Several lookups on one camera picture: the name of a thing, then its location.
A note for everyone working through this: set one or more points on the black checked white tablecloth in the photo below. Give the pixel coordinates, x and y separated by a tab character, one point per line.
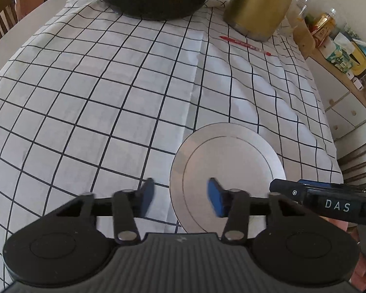
109	97

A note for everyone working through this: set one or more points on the white wooden cabinet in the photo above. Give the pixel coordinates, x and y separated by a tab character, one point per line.
347	106

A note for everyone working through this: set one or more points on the glass fishbowl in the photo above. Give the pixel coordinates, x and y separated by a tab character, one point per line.
311	3

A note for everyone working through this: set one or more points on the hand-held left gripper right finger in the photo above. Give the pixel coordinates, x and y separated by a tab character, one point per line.
218	198

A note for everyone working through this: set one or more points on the red pen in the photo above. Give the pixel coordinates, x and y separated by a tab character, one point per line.
244	44

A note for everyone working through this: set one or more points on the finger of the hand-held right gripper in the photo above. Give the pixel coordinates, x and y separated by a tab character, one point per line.
286	190

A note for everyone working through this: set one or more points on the green white tissue pack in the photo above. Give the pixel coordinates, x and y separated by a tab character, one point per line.
338	55

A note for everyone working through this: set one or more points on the yellow tissue box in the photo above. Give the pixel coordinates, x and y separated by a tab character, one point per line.
361	61

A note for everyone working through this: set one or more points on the small white plate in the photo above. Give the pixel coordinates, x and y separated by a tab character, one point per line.
228	158

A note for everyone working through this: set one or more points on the light wooden chair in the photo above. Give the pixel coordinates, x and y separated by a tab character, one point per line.
305	39

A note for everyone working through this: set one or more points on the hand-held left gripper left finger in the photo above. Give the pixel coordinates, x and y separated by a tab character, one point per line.
146	198

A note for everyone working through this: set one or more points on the gold thermos jug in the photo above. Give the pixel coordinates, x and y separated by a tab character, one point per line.
259	6

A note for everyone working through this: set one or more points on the orange bottle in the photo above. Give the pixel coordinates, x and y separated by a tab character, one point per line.
323	27

